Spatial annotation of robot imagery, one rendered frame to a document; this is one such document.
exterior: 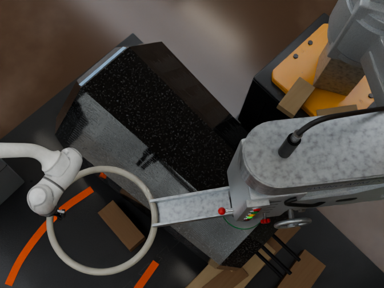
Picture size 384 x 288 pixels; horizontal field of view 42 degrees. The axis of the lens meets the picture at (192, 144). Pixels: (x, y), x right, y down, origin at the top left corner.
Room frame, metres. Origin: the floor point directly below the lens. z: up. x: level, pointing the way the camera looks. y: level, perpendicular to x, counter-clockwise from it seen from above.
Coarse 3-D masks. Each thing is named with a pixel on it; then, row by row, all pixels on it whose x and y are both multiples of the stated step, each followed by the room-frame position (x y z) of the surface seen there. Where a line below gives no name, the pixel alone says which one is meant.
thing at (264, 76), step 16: (320, 16) 1.68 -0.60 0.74; (304, 32) 1.56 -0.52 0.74; (288, 48) 1.44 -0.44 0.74; (272, 64) 1.33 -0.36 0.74; (256, 80) 1.22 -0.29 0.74; (256, 96) 1.20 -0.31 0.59; (272, 96) 1.15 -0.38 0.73; (240, 112) 1.24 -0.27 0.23; (256, 112) 1.17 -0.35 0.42; (272, 112) 1.13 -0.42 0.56; (304, 112) 1.08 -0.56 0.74
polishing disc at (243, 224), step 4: (228, 216) 0.45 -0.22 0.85; (232, 216) 0.45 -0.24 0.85; (228, 220) 0.43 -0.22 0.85; (232, 220) 0.43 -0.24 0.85; (252, 220) 0.45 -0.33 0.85; (256, 220) 0.45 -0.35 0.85; (260, 220) 0.45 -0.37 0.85; (232, 224) 0.41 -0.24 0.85; (236, 224) 0.42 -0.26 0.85; (240, 224) 0.42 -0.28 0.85; (244, 224) 0.42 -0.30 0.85; (248, 224) 0.43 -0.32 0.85; (252, 224) 0.43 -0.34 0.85; (256, 224) 0.43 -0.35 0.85; (244, 228) 0.41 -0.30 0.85
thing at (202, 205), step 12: (204, 192) 0.51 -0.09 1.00; (216, 192) 0.52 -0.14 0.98; (228, 192) 0.53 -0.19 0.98; (156, 204) 0.44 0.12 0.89; (168, 204) 0.45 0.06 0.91; (180, 204) 0.45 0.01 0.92; (192, 204) 0.46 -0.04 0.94; (204, 204) 0.46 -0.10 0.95; (216, 204) 0.47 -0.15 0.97; (228, 204) 0.48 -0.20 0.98; (168, 216) 0.39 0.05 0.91; (180, 216) 0.40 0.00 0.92; (192, 216) 0.41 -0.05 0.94; (204, 216) 0.40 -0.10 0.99; (216, 216) 0.41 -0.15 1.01
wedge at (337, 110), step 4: (328, 108) 1.10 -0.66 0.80; (332, 108) 1.10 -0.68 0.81; (336, 108) 1.10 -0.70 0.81; (340, 108) 1.10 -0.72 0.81; (344, 108) 1.10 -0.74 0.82; (348, 108) 1.11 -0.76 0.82; (352, 108) 1.11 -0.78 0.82; (356, 108) 1.11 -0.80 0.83; (320, 112) 1.07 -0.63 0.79; (324, 112) 1.07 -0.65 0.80; (328, 112) 1.07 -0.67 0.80; (332, 112) 1.08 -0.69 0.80; (336, 112) 1.08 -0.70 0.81; (340, 112) 1.08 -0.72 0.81
